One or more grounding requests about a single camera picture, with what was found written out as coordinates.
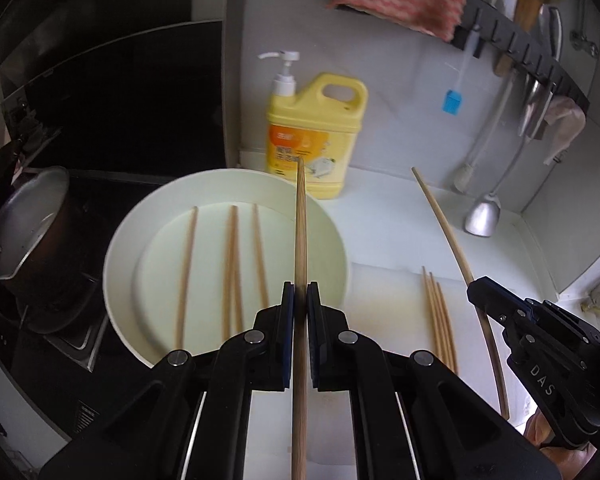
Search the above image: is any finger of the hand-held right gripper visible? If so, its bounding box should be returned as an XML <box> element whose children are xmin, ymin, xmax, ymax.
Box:
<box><xmin>466</xmin><ymin>275</ymin><xmax>547</xmax><ymax>332</ymax></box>

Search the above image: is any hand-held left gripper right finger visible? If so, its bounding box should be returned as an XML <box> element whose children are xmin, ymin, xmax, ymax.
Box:
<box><xmin>306</xmin><ymin>281</ymin><xmax>552</xmax><ymax>480</ymax></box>

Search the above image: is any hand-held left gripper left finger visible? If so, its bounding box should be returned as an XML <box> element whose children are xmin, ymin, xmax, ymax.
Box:
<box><xmin>40</xmin><ymin>281</ymin><xmax>296</xmax><ymax>480</ymax></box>

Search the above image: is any wooden chopstick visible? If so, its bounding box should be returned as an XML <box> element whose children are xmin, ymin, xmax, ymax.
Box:
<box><xmin>291</xmin><ymin>156</ymin><xmax>308</xmax><ymax>480</ymax></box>
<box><xmin>428</xmin><ymin>272</ymin><xmax>452</xmax><ymax>367</ymax></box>
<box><xmin>175</xmin><ymin>206</ymin><xmax>199</xmax><ymax>351</ymax></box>
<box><xmin>221</xmin><ymin>205</ymin><xmax>238</xmax><ymax>343</ymax></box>
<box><xmin>435</xmin><ymin>281</ymin><xmax>459</xmax><ymax>376</ymax></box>
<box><xmin>251</xmin><ymin>203</ymin><xmax>271</xmax><ymax>308</ymax></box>
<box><xmin>411</xmin><ymin>167</ymin><xmax>511</xmax><ymax>420</ymax></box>
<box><xmin>421</xmin><ymin>266</ymin><xmax>446</xmax><ymax>358</ymax></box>

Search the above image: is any white round plate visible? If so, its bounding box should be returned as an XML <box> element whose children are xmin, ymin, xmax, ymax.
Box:
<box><xmin>102</xmin><ymin>168</ymin><xmax>351</xmax><ymax>368</ymax></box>

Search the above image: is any person's right hand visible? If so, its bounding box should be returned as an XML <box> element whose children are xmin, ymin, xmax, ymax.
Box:
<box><xmin>524</xmin><ymin>407</ymin><xmax>600</xmax><ymax>480</ymax></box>

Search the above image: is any steel ladle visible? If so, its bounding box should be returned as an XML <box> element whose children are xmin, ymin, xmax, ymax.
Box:
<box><xmin>464</xmin><ymin>87</ymin><xmax>543</xmax><ymax>238</ymax></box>

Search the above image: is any white bottle brush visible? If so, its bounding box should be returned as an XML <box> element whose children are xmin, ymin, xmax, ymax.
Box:
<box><xmin>452</xmin><ymin>72</ymin><xmax>518</xmax><ymax>193</ymax></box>

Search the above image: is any beige cloth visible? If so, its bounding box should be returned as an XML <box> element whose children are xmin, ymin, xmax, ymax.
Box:
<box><xmin>542</xmin><ymin>96</ymin><xmax>587</xmax><ymax>165</ymax></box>

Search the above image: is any yellow dish soap bottle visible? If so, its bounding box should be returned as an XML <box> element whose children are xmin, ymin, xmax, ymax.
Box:
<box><xmin>258</xmin><ymin>50</ymin><xmax>370</xmax><ymax>201</ymax></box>

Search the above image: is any steel kitchen tool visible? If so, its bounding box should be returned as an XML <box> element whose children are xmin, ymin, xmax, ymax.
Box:
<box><xmin>517</xmin><ymin>77</ymin><xmax>553</xmax><ymax>138</ymax></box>

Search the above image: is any blue silicone brush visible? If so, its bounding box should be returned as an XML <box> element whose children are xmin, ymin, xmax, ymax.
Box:
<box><xmin>442</xmin><ymin>25</ymin><xmax>481</xmax><ymax>116</ymax></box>

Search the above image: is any black gas stove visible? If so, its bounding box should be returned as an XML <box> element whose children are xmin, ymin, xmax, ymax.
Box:
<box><xmin>0</xmin><ymin>170</ymin><xmax>181</xmax><ymax>376</ymax></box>

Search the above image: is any metal pipe fitting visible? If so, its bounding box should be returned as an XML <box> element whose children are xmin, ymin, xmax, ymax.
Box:
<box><xmin>570</xmin><ymin>10</ymin><xmax>600</xmax><ymax>56</ymax></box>

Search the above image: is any steel cooking pot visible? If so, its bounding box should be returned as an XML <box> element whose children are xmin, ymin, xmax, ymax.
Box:
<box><xmin>0</xmin><ymin>166</ymin><xmax>88</xmax><ymax>306</ymax></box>

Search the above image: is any black hanging rail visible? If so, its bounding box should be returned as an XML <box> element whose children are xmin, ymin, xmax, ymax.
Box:
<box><xmin>316</xmin><ymin>0</ymin><xmax>592</xmax><ymax>111</ymax></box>

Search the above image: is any wooden handled kitchen tool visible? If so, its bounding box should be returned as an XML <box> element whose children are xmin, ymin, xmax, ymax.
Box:
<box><xmin>495</xmin><ymin>0</ymin><xmax>541</xmax><ymax>76</ymax></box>

